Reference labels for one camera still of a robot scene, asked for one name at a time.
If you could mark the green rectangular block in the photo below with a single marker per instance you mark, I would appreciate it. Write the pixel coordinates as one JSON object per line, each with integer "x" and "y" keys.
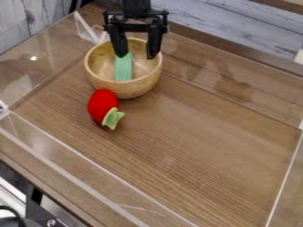
{"x": 123, "y": 68}

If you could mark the clear acrylic corner bracket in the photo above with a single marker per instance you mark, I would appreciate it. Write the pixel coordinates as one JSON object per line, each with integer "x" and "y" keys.
{"x": 92, "y": 34}

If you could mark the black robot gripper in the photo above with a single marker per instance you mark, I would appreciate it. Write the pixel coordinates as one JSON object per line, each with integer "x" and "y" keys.
{"x": 136, "y": 17}

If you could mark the brown wooden bowl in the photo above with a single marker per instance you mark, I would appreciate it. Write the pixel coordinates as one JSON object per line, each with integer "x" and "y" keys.
{"x": 99, "y": 63}

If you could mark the red plush strawberry toy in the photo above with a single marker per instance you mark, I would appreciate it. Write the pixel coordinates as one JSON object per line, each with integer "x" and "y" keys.
{"x": 104, "y": 108}

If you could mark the black table frame clamp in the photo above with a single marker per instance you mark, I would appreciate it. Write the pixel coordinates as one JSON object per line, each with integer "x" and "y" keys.
{"x": 20, "y": 212}

